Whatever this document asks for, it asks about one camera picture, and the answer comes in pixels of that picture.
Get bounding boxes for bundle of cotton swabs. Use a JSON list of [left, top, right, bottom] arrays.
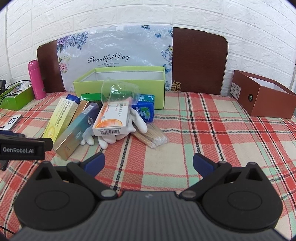
[[131, 124, 169, 149]]

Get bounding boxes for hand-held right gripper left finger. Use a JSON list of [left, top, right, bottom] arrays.
[[35, 152, 118, 200]]

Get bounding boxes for black cable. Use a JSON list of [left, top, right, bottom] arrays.
[[0, 87, 22, 102]]

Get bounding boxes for plaid blanket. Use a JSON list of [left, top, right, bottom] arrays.
[[0, 91, 296, 239]]

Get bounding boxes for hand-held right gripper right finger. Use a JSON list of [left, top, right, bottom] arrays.
[[179, 153, 264, 200]]

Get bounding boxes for light green box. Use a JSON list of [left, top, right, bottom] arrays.
[[73, 66, 166, 110]]

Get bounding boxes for teal mint tin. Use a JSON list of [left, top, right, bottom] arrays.
[[133, 94, 155, 123]]

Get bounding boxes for teal and gold box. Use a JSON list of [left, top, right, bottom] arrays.
[[53, 103, 100, 161]]

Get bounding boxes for brown cardboard box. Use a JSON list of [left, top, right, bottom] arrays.
[[231, 70, 296, 119]]

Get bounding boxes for white glove with pink cuff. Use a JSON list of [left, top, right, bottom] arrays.
[[116, 108, 148, 141], [80, 126, 116, 149]]

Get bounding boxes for yellow medicine box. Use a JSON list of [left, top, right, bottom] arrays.
[[43, 97, 79, 143]]

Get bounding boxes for floral plastic bag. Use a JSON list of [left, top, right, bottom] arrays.
[[57, 25, 174, 91]]

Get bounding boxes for brown wooden headboard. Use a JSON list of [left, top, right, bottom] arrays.
[[36, 27, 229, 95]]

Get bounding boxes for white handheld device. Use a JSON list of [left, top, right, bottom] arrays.
[[0, 114, 23, 131]]

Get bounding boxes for slim brown gold box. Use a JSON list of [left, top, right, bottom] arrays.
[[69, 100, 90, 126]]

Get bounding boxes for clear plastic cup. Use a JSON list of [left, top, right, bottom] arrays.
[[100, 77, 140, 109]]

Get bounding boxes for green tray box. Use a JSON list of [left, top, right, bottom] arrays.
[[0, 86, 35, 110]]

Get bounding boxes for orange and white medicine box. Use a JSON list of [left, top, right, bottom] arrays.
[[92, 100, 133, 137]]

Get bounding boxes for small green box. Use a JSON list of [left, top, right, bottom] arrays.
[[81, 93, 102, 100]]

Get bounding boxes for pink bottle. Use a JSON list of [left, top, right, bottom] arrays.
[[28, 60, 47, 100]]

